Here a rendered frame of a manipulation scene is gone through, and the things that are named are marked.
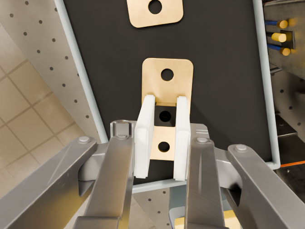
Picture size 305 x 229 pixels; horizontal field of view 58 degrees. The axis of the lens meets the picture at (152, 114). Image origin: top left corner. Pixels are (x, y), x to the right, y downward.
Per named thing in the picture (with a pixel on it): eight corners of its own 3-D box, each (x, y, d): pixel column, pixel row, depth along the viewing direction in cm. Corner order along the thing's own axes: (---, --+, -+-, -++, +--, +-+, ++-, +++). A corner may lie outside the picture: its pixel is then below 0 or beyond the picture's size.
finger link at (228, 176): (190, 160, 13) (255, 165, 13) (187, 122, 18) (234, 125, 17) (188, 187, 13) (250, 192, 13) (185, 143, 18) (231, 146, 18)
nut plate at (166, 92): (185, 159, 23) (186, 166, 22) (141, 156, 24) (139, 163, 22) (193, 59, 21) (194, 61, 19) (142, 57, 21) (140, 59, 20)
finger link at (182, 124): (176, 131, 14) (190, 132, 14) (177, 95, 21) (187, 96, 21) (173, 181, 15) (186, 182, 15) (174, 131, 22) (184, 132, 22)
